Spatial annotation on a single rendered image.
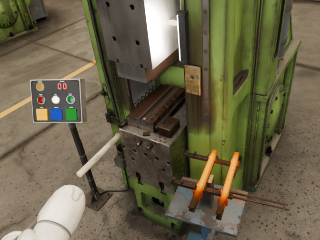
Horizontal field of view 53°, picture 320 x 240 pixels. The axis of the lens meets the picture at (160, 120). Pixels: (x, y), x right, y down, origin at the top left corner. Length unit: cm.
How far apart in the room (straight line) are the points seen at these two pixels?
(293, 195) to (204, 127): 121
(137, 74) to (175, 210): 79
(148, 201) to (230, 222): 90
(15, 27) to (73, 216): 565
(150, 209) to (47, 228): 143
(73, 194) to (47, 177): 199
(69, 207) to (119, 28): 92
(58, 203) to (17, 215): 184
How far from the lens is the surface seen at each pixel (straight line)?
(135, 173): 229
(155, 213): 254
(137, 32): 165
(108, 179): 304
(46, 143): 366
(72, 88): 212
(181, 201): 191
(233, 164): 173
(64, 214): 124
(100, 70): 219
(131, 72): 180
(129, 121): 205
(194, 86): 177
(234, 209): 188
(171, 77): 232
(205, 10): 158
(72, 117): 213
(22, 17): 667
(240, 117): 228
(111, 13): 171
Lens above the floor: 218
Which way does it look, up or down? 37 degrees down
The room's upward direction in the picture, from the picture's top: 7 degrees counter-clockwise
